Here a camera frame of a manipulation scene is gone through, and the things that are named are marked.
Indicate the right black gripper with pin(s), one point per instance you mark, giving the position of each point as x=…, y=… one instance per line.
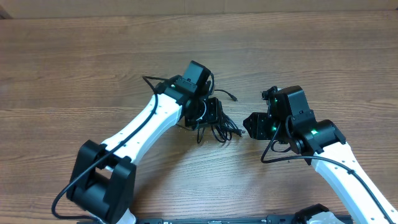
x=259, y=132

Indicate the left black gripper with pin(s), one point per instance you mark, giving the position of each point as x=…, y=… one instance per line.
x=216, y=109

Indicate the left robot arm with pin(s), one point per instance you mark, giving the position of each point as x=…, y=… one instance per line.
x=103, y=176

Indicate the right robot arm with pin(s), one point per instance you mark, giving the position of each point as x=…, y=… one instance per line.
x=289, y=120

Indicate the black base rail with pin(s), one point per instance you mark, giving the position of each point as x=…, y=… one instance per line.
x=270, y=219

